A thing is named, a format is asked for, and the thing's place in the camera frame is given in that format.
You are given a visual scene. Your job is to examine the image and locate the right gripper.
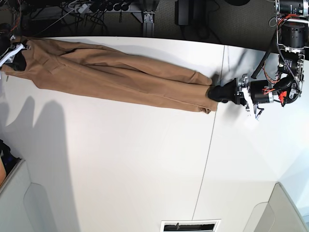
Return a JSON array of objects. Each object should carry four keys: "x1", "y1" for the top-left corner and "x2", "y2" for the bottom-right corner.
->
[{"x1": 0, "y1": 43, "x2": 27, "y2": 71}]

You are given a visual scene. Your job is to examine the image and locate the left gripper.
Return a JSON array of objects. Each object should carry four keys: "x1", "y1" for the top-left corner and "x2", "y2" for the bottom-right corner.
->
[{"x1": 206, "y1": 73, "x2": 278, "y2": 120}]

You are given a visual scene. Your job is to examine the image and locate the brown t-shirt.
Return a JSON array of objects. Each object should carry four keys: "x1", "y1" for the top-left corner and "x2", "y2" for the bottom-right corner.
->
[{"x1": 2, "y1": 37, "x2": 218, "y2": 113}]

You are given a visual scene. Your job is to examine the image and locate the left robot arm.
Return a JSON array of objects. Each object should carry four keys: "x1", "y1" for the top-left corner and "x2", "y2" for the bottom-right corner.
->
[{"x1": 207, "y1": 0, "x2": 309, "y2": 119}]

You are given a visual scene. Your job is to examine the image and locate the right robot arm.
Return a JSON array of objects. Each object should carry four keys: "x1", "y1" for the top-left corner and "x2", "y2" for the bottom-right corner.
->
[{"x1": 0, "y1": 23, "x2": 29, "y2": 71}]

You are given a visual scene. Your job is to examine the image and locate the white power strip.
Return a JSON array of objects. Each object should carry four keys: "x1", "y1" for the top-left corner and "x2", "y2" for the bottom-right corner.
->
[{"x1": 68, "y1": 3, "x2": 90, "y2": 14}]

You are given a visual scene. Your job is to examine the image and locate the black power adapter box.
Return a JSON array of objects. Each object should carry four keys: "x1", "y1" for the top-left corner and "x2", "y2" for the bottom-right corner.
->
[{"x1": 175, "y1": 0, "x2": 206, "y2": 26}]

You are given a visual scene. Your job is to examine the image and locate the black power strip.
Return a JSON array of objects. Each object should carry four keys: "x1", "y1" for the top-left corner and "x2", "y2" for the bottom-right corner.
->
[{"x1": 89, "y1": 0, "x2": 143, "y2": 13}]

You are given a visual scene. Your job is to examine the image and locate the white framed vent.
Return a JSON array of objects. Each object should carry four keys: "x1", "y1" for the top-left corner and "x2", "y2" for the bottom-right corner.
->
[{"x1": 160, "y1": 219, "x2": 221, "y2": 232}]

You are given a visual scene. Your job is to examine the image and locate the aluminium table leg post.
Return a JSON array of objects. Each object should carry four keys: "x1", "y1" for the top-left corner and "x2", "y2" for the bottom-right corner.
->
[{"x1": 142, "y1": 12, "x2": 155, "y2": 38}]

